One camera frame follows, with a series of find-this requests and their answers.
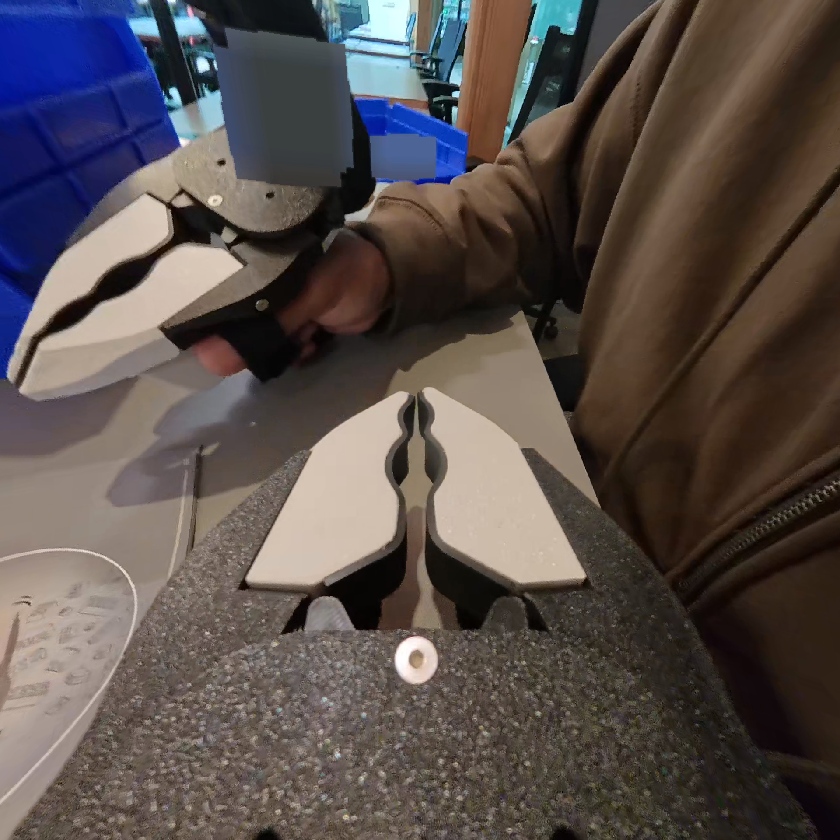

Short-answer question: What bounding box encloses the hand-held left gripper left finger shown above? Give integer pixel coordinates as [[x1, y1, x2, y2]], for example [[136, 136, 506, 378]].
[[243, 390, 418, 595]]

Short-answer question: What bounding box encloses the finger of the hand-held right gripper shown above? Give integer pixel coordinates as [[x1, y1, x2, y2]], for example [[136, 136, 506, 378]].
[[6, 195, 179, 384], [16, 243, 246, 403]]

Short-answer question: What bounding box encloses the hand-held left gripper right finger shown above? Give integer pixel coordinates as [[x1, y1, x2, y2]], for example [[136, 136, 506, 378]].
[[418, 386, 590, 594]]

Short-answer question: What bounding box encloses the person's right forearm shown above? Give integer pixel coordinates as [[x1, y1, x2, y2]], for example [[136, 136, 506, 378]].
[[348, 73, 670, 336]]

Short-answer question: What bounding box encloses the grey desk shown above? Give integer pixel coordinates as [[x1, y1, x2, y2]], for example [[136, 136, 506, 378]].
[[0, 92, 598, 683]]

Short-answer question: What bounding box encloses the person's right hand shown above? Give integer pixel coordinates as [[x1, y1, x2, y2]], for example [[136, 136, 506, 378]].
[[280, 234, 397, 347]]

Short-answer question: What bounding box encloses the small blue storage bin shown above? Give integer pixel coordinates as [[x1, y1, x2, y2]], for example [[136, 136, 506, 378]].
[[348, 99, 468, 185]]

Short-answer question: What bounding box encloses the black office chair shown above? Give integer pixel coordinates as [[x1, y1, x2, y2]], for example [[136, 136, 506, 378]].
[[410, 16, 463, 122], [510, 24, 581, 145]]

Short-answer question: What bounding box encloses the wooden pillar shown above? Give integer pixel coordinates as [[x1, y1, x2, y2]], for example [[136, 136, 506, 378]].
[[457, 0, 532, 132]]

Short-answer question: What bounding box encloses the person's brown jacket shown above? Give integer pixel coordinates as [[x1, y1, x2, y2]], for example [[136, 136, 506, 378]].
[[525, 0, 840, 840]]

